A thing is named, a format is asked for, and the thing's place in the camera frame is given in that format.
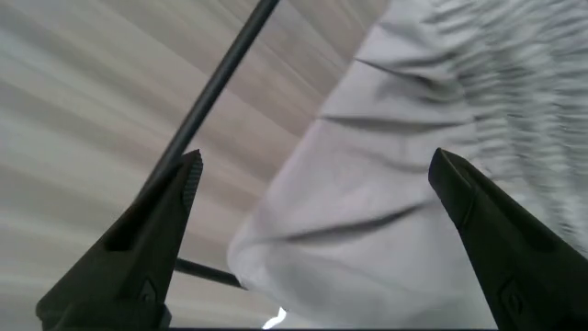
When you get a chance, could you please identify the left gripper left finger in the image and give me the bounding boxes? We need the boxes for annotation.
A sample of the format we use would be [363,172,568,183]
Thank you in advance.
[35,148,205,331]

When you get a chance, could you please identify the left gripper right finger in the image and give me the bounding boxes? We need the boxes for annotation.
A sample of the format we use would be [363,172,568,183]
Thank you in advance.
[427,147,588,331]

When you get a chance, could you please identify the pale grey shorts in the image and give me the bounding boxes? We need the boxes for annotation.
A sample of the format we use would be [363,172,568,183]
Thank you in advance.
[226,0,588,330]

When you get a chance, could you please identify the black clothes rack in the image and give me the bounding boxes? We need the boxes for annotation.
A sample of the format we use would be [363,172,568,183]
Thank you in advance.
[131,0,282,291]

